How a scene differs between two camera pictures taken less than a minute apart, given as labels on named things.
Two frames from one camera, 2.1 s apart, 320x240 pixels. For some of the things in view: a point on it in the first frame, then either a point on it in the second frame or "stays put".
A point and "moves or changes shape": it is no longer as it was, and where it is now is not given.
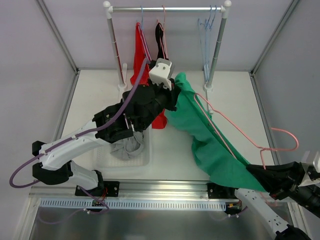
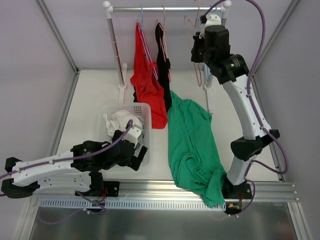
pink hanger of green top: x=263 y=157 to x=200 y=82
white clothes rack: x=122 y=71 stays put
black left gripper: x=172 y=97 to x=136 y=158
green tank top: x=211 y=147 moves or changes shape
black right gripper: x=287 y=181 to x=197 y=50
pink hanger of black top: x=163 y=29 stays put
